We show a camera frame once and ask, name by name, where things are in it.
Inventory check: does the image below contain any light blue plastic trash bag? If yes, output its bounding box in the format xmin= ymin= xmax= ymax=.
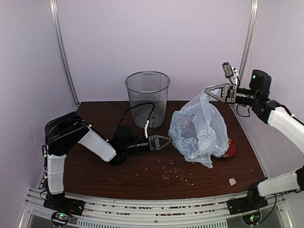
xmin=168 ymin=92 xmax=229 ymax=169

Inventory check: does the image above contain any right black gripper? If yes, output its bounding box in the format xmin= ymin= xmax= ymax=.
xmin=205 ymin=83 xmax=259 ymax=105

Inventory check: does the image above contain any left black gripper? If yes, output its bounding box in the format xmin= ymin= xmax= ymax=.
xmin=123 ymin=134 xmax=172 ymax=154

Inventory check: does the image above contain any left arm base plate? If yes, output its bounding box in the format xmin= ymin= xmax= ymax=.
xmin=43 ymin=198 xmax=85 ymax=216

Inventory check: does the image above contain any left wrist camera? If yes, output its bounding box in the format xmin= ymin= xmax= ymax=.
xmin=142 ymin=117 xmax=155 ymax=138

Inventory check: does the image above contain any small pink paper scrap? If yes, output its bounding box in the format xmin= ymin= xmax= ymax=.
xmin=228 ymin=178 xmax=237 ymax=186

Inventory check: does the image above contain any left aluminium frame post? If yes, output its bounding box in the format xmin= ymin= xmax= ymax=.
xmin=49 ymin=0 xmax=80 ymax=107

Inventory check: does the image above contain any right aluminium frame post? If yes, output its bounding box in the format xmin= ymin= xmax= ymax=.
xmin=239 ymin=0 xmax=260 ymax=86

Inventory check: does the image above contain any grey mesh trash bin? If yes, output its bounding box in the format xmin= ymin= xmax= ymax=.
xmin=124 ymin=70 xmax=171 ymax=129

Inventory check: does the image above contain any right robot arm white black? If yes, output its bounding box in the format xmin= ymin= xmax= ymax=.
xmin=205 ymin=69 xmax=304 ymax=210

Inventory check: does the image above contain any red floral overturned bowl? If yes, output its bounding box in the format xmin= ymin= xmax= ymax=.
xmin=220 ymin=138 xmax=237 ymax=158

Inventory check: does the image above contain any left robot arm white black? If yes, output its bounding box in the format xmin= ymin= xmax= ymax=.
xmin=42 ymin=112 xmax=172 ymax=211

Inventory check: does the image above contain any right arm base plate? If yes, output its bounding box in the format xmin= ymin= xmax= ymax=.
xmin=227 ymin=197 xmax=268 ymax=215

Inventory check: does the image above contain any aluminium frame post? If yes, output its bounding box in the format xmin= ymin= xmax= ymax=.
xmin=239 ymin=0 xmax=260 ymax=86
xmin=49 ymin=0 xmax=80 ymax=107

